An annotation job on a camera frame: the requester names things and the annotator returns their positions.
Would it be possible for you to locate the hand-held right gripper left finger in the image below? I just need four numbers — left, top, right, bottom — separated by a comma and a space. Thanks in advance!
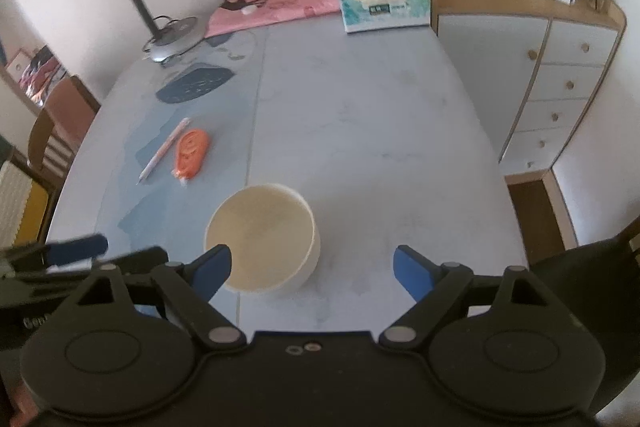
74, 244, 249, 351

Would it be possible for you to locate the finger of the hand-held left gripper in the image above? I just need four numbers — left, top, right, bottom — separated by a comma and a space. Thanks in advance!
20, 246, 170, 290
0, 234, 109, 269

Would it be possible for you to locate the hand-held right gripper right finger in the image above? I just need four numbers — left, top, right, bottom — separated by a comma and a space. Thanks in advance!
378, 245, 552, 351

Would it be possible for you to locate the cream bowl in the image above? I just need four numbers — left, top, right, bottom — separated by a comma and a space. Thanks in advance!
204, 183, 322, 294

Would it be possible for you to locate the yellow and white stool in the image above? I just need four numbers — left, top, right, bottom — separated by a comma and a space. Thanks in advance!
0, 156, 57, 249

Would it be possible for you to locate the pink pen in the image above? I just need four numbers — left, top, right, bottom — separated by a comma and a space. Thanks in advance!
137, 117, 192, 186

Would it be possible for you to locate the wooden chair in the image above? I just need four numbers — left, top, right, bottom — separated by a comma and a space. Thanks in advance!
26, 76, 102, 180

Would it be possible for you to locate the orange correction tape dispenser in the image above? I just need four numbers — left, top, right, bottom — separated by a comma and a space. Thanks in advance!
172, 129, 210, 186

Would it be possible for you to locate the white and wood cabinet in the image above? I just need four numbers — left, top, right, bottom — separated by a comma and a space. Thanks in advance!
397, 0, 629, 186

